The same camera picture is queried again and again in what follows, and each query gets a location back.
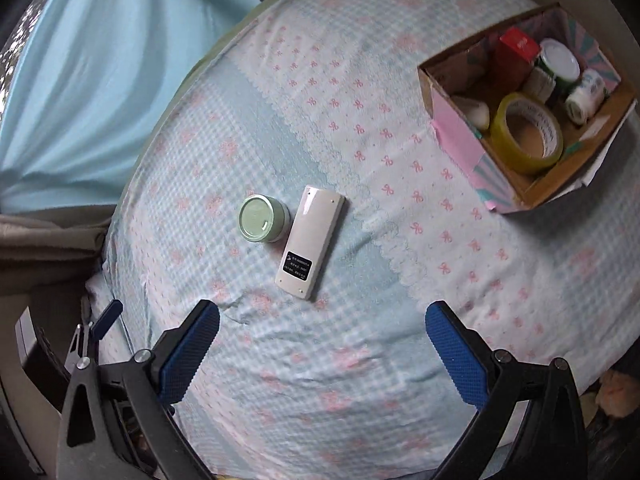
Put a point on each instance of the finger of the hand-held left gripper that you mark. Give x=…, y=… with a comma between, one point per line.
x=80, y=350
x=107, y=317

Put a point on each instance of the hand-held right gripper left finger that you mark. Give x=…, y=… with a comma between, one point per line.
x=190, y=350

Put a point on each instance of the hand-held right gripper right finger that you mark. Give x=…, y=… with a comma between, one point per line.
x=457, y=355

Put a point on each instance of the pale green round jar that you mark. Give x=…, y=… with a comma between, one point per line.
x=260, y=217

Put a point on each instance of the white remote control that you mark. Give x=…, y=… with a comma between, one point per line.
x=312, y=230

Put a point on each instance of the yellow clear tape roll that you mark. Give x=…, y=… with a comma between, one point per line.
x=520, y=160

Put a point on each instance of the paper-wrapped cardboard box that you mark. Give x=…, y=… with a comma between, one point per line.
x=452, y=120

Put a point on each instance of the white rounded object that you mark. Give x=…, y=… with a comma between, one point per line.
x=477, y=110

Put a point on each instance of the small white ribbed bottle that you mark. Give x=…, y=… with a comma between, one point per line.
x=539, y=85

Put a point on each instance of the white bottle with green print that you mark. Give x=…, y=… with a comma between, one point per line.
x=585, y=95

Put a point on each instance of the small red box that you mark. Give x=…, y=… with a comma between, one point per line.
x=515, y=55

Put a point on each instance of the orange fuzzy object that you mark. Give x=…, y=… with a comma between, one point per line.
x=617, y=392

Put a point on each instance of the light blue hanging cloth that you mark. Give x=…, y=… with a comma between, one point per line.
x=100, y=85

